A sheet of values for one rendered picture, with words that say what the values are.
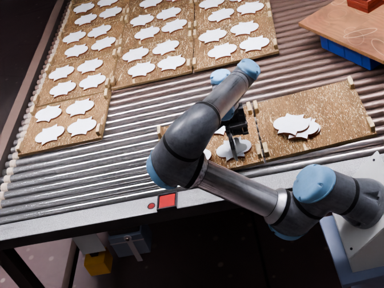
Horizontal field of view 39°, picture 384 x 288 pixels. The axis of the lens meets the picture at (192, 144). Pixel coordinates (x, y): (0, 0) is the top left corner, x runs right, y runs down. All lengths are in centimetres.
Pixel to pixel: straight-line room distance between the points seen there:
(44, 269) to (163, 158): 204
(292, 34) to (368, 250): 134
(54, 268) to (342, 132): 196
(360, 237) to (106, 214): 95
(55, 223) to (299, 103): 108
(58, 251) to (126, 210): 140
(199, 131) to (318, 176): 36
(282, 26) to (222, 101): 133
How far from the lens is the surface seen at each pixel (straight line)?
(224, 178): 155
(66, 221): 219
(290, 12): 292
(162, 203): 204
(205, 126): 145
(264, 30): 278
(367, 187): 165
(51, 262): 343
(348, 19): 253
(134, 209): 209
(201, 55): 273
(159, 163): 149
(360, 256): 173
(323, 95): 229
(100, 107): 264
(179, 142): 143
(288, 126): 212
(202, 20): 302
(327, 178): 156
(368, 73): 240
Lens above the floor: 235
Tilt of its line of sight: 40 degrees down
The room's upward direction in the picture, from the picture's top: 21 degrees counter-clockwise
